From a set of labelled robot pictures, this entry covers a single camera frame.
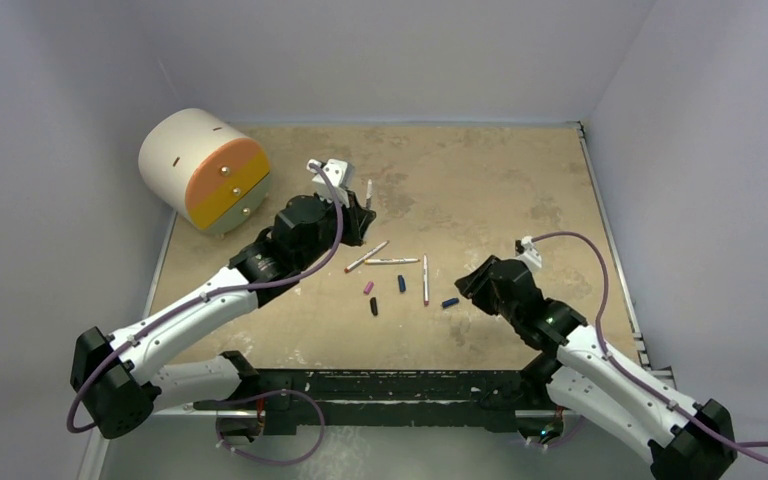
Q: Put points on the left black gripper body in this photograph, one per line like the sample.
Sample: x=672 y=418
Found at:
x=328 y=240

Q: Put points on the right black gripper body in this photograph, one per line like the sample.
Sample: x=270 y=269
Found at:
x=478 y=281

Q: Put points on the pen with yellow end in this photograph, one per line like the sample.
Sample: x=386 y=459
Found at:
x=369 y=194

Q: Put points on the pen with magenta end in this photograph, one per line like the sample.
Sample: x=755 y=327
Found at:
x=426 y=280

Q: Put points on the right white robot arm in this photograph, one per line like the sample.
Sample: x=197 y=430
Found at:
x=670 y=431

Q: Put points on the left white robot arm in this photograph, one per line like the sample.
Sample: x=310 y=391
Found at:
x=116 y=376

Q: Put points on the pen with red tip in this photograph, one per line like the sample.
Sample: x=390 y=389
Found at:
x=368 y=255

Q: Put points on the pen with orange tip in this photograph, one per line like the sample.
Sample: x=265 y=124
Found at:
x=391 y=261

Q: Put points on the round white drawer cabinet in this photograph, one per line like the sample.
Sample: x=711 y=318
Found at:
x=209 y=172

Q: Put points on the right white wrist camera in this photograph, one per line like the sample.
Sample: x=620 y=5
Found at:
x=527 y=253

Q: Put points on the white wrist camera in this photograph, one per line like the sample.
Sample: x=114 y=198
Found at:
x=340 y=174
x=527 y=253

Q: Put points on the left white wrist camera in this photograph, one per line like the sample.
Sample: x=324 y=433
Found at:
x=340 y=174

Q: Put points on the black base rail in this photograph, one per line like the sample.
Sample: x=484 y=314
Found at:
x=276 y=401

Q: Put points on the aluminium table edge rail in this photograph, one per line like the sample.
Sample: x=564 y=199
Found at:
x=666 y=374

